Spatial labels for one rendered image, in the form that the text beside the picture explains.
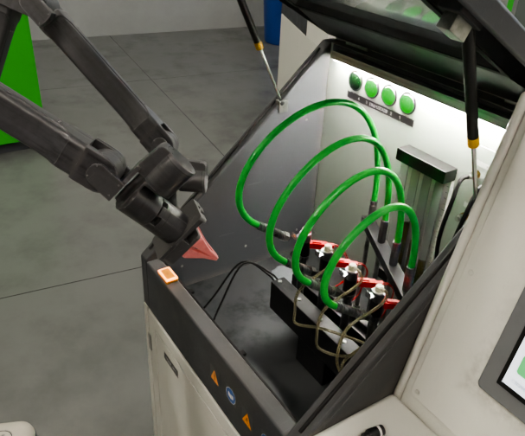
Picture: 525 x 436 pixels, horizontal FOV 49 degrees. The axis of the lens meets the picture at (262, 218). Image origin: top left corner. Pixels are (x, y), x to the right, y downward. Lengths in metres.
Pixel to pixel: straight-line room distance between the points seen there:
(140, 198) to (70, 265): 2.32
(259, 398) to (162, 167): 0.51
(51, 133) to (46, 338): 1.95
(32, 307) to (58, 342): 0.30
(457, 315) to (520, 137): 0.31
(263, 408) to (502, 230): 0.54
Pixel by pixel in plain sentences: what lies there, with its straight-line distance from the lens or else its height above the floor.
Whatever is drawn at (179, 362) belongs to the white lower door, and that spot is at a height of 0.75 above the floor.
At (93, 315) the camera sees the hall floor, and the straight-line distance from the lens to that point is 2.85.
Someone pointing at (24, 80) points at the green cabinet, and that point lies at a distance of 4.39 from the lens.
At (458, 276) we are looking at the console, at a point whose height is 1.24.
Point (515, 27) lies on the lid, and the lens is 0.87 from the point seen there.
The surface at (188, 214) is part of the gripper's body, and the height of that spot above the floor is 1.32.
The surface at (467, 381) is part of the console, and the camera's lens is 1.06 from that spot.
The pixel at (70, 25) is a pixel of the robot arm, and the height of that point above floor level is 1.52.
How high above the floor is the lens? 1.81
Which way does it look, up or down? 31 degrees down
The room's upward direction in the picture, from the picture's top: 3 degrees clockwise
